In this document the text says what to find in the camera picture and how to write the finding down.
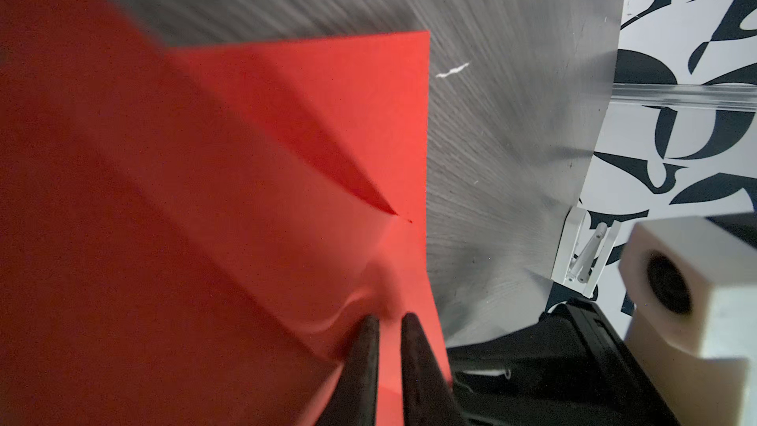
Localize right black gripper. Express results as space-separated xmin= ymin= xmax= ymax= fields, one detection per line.
xmin=447 ymin=299 xmax=678 ymax=425

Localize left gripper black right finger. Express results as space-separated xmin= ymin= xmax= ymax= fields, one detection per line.
xmin=400 ymin=313 xmax=466 ymax=426

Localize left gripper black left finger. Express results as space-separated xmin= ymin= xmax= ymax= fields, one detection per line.
xmin=315 ymin=316 xmax=380 ymax=426

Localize red square paper sheet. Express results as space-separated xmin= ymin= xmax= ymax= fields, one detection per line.
xmin=1 ymin=0 xmax=451 ymax=425

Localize white rectangular box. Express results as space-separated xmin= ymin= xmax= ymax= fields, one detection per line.
xmin=551 ymin=206 xmax=622 ymax=299

